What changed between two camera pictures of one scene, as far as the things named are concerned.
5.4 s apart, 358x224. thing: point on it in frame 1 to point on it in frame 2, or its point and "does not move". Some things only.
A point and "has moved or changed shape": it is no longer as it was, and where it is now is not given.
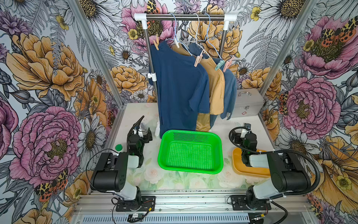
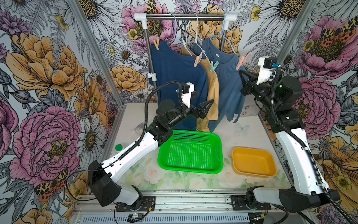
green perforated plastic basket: (195, 151) does not move
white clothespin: (176, 43) to (183, 41)
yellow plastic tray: (240, 168) does not move
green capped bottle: (119, 147) does not move
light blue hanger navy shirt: (175, 38) does not move
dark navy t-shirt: (182, 84) does not move
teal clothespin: (219, 64) to (213, 66)
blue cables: (207, 40) to (222, 27)
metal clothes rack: (143, 17) does not move
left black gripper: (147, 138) to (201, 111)
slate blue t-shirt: (213, 119) has moved or changed shape
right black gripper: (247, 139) to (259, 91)
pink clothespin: (228, 63) to (242, 60)
